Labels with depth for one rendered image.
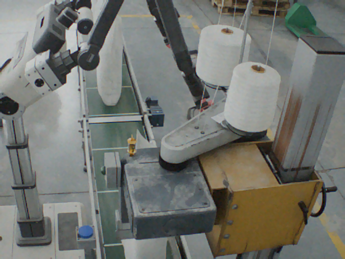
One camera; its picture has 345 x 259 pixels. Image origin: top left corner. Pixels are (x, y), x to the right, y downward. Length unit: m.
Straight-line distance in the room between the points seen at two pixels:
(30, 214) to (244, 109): 1.53
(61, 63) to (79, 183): 1.83
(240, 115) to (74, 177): 2.29
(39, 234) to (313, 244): 1.84
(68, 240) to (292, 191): 1.50
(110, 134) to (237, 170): 1.83
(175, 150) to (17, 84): 0.77
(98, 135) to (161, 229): 1.92
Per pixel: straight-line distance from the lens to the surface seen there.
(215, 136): 1.32
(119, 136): 3.03
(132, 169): 1.28
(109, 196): 2.56
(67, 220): 2.60
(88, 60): 1.48
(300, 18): 6.82
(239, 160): 1.37
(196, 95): 1.65
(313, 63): 1.18
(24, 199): 2.28
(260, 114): 1.13
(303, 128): 1.28
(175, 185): 1.24
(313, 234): 3.14
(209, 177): 1.28
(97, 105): 3.37
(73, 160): 3.43
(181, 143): 1.26
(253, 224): 1.40
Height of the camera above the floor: 2.17
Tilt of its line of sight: 35 degrees down
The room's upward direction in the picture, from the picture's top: 6 degrees clockwise
